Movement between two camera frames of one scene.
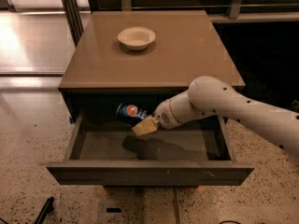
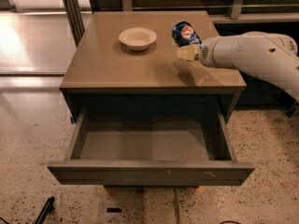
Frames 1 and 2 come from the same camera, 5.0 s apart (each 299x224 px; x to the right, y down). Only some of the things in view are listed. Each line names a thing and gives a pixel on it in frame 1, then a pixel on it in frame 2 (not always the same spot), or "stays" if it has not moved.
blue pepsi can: x=130 y=114 → x=184 y=34
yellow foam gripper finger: x=145 y=127 → x=188 y=52
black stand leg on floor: x=48 y=209 stays
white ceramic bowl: x=136 y=38 stays
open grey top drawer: x=104 y=151 stays
